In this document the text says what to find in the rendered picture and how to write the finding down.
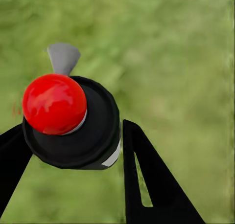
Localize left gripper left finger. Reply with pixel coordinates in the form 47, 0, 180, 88
0, 124, 33, 218

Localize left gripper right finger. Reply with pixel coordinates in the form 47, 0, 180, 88
122, 119, 205, 224

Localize insectifuge atomizer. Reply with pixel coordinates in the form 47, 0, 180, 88
22, 43, 121, 170

